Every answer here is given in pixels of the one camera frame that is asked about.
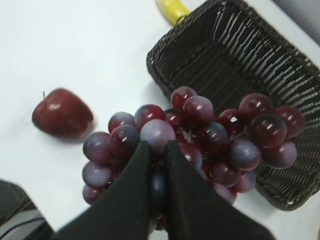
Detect red purple grape bunch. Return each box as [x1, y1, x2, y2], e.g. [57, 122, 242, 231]
[82, 86, 306, 231]

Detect dark woven wicker basket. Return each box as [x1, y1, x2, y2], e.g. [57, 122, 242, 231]
[146, 0, 320, 211]

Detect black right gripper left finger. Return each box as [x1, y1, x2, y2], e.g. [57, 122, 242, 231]
[53, 141, 152, 240]

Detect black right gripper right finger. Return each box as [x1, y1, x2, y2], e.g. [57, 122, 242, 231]
[163, 140, 274, 240]

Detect grey striped object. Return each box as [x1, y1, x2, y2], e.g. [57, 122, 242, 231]
[0, 180, 55, 240]

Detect yellow banana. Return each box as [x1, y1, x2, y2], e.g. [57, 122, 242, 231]
[155, 0, 191, 26]

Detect dark red apple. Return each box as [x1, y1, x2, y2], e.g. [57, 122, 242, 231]
[31, 88, 94, 139]

